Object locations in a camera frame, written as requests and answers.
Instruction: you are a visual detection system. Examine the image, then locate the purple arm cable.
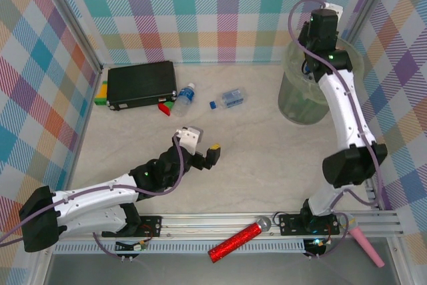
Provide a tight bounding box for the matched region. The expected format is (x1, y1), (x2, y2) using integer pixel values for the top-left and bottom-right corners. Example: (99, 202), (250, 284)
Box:
(288, 0), (383, 261)
(0, 134), (187, 259)

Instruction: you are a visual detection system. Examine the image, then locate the aluminium frame rail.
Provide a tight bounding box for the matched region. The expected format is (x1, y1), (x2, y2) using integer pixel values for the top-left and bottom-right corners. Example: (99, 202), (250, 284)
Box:
(36, 210), (404, 242)

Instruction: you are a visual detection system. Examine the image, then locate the black hard case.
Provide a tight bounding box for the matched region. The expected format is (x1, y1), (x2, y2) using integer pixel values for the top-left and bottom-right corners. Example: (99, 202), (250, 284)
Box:
(106, 60), (178, 111)

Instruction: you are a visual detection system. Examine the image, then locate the slotted grey cable duct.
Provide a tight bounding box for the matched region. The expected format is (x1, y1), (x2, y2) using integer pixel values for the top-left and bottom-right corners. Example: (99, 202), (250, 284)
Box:
(53, 243), (310, 254)

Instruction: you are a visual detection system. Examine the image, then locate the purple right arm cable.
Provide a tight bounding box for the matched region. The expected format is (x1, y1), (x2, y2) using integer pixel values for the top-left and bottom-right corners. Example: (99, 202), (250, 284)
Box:
(288, 0), (383, 261)

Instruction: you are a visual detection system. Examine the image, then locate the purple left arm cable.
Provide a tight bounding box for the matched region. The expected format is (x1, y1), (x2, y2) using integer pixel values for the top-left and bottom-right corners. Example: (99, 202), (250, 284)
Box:
(0, 134), (187, 259)

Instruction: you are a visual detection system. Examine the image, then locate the clear bottle blue label white cap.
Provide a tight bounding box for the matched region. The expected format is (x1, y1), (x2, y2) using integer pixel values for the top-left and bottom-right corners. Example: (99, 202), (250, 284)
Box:
(171, 81), (196, 117)

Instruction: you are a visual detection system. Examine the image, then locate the pink toy microphone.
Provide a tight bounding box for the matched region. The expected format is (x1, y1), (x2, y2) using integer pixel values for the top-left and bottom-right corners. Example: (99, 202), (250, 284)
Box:
(336, 214), (387, 268)

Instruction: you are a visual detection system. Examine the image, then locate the green mesh waste bin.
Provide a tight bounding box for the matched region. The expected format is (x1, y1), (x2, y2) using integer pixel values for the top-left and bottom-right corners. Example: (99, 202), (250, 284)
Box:
(278, 36), (364, 125)

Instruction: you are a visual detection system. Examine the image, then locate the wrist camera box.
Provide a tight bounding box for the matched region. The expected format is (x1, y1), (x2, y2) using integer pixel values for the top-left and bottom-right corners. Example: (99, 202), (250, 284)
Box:
(174, 125), (203, 156)
(320, 1), (344, 19)

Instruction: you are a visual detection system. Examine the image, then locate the thin black wire loop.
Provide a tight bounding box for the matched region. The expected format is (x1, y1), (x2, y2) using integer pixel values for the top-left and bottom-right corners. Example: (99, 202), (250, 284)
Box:
(302, 59), (316, 77)

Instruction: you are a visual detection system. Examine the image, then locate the aluminium frame post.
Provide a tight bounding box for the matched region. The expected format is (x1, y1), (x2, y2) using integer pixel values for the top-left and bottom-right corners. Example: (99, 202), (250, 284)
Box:
(342, 0), (396, 41)
(41, 0), (103, 75)

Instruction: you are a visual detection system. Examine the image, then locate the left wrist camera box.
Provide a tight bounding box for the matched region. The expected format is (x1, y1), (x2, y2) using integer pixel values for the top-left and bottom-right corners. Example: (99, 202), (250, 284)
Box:
(174, 125), (203, 156)

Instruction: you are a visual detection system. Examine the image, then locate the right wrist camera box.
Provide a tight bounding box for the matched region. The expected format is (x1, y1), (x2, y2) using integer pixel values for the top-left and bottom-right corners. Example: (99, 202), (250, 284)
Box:
(320, 1), (344, 19)

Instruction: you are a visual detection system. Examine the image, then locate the small wire connector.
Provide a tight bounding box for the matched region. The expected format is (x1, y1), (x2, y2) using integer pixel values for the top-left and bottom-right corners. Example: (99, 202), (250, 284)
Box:
(305, 238), (330, 256)
(115, 240), (147, 253)

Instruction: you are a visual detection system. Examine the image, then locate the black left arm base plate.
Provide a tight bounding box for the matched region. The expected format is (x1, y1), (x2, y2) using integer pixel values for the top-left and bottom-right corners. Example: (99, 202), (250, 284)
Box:
(101, 214), (163, 238)

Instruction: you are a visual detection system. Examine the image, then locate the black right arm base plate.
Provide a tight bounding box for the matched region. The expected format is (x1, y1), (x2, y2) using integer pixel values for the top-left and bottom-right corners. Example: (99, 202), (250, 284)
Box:
(278, 213), (341, 236)

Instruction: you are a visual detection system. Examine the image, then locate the yellow green toy block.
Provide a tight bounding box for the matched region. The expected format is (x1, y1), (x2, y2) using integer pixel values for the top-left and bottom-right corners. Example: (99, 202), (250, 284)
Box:
(93, 80), (109, 107)

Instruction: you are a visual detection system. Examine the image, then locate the red glitter toy microphone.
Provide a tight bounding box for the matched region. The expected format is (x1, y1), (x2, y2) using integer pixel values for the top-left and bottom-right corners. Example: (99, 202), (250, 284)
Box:
(207, 217), (272, 263)

